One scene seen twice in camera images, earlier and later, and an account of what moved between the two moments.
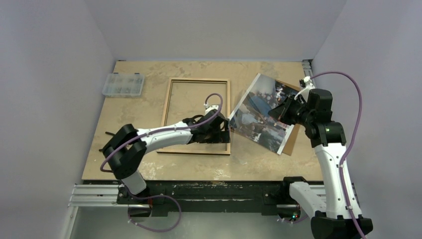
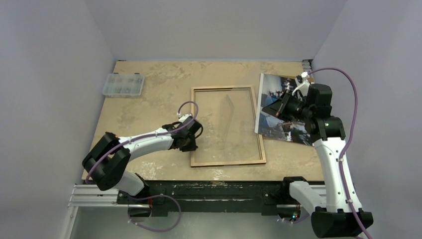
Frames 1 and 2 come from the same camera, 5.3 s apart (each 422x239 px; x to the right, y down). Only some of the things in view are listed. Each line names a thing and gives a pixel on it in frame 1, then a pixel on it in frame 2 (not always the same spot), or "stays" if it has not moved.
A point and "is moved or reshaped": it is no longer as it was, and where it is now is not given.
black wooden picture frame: [166, 110] -> [193, 163]
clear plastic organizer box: [123, 85] stays
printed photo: [251, 120] is moved or reshaped
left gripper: [222, 137] -> [191, 147]
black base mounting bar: [263, 195] stays
